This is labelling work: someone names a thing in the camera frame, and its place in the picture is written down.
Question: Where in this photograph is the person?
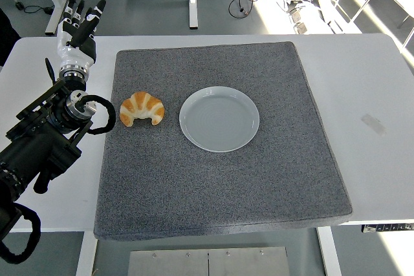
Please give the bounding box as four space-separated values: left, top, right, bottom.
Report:
0 7 22 67

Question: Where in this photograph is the grey tape strip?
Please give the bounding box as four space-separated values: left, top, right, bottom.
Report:
360 113 387 137

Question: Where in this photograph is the grey metal plate with screws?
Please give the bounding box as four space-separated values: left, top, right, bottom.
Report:
127 246 290 276

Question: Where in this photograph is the table height control panel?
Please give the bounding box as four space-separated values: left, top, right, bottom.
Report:
361 222 414 233

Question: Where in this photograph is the white table leg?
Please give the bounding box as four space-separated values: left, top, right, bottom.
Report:
75 230 98 276
316 226 343 276

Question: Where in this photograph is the black cable with power adapter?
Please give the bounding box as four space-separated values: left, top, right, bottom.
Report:
23 0 78 16

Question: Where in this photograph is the golden croissant bread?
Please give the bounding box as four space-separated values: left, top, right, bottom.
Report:
119 90 166 127

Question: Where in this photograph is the grey felt mat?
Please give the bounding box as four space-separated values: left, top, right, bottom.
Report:
93 41 353 242

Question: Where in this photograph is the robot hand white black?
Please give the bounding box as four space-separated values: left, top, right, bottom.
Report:
56 0 107 70

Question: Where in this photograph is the pale grey round plate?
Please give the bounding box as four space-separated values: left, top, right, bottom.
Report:
179 85 261 153

